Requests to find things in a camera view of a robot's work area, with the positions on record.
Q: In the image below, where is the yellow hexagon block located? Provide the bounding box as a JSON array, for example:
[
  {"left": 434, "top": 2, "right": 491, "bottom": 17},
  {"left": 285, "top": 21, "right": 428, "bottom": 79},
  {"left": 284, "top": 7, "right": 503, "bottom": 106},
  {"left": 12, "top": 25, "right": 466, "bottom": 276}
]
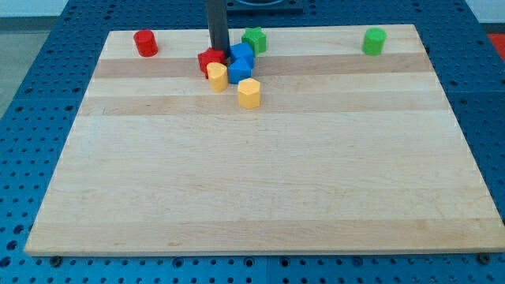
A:
[{"left": 238, "top": 78, "right": 261, "bottom": 109}]

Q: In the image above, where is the blue triangle block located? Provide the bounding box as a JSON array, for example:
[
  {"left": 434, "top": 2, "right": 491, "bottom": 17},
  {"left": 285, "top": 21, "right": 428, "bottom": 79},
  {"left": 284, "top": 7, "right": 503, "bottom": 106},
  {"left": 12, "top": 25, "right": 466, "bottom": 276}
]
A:
[{"left": 228, "top": 58, "right": 252, "bottom": 84}]

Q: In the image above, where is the yellow cylinder block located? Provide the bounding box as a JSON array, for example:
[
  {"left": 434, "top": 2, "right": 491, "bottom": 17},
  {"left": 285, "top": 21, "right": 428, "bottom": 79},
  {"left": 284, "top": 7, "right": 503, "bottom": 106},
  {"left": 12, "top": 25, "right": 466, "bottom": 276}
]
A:
[{"left": 206, "top": 62, "right": 229, "bottom": 92}]

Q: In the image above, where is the blue cube block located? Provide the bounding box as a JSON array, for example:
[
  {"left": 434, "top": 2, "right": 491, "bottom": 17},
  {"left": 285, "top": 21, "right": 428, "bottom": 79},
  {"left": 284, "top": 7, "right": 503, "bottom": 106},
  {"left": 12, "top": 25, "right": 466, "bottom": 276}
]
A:
[{"left": 230, "top": 43, "right": 254, "bottom": 69}]

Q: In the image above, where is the red star block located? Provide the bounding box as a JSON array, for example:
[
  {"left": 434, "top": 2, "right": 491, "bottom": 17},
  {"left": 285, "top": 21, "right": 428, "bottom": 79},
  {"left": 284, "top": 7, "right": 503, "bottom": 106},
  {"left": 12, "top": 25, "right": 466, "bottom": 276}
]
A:
[{"left": 197, "top": 47, "right": 226, "bottom": 79}]

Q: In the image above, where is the wooden board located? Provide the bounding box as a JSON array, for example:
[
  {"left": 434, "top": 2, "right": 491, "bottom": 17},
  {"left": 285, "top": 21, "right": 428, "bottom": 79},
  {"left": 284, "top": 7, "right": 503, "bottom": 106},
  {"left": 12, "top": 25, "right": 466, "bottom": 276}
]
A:
[{"left": 24, "top": 24, "right": 504, "bottom": 257}]

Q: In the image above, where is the green star block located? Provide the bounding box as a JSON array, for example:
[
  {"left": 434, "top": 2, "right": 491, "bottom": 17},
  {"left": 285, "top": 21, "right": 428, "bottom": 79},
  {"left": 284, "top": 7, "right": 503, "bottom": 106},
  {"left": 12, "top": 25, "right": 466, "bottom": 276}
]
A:
[{"left": 241, "top": 27, "right": 267, "bottom": 57}]

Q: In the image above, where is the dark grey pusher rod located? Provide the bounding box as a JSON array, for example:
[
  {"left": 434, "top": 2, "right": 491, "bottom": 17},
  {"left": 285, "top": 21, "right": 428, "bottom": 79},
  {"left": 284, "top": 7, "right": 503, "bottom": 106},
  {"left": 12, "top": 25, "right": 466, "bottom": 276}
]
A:
[{"left": 205, "top": 0, "right": 230, "bottom": 58}]

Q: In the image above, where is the red cylinder block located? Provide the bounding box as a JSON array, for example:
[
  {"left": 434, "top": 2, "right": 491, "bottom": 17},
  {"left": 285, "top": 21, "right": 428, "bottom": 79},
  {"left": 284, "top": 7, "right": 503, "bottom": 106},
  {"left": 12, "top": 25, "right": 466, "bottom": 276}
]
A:
[{"left": 133, "top": 29, "right": 159, "bottom": 57}]

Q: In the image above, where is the green cylinder block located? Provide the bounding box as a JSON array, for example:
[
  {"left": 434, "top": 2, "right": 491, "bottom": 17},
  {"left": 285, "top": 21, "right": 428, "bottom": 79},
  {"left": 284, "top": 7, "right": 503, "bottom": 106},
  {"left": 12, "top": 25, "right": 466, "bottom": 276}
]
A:
[{"left": 361, "top": 28, "right": 387, "bottom": 56}]

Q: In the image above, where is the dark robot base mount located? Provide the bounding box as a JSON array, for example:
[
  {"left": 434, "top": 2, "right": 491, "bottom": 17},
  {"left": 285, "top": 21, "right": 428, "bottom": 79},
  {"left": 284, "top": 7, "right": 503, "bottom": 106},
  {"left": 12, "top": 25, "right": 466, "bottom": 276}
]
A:
[{"left": 226, "top": 0, "right": 304, "bottom": 12}]

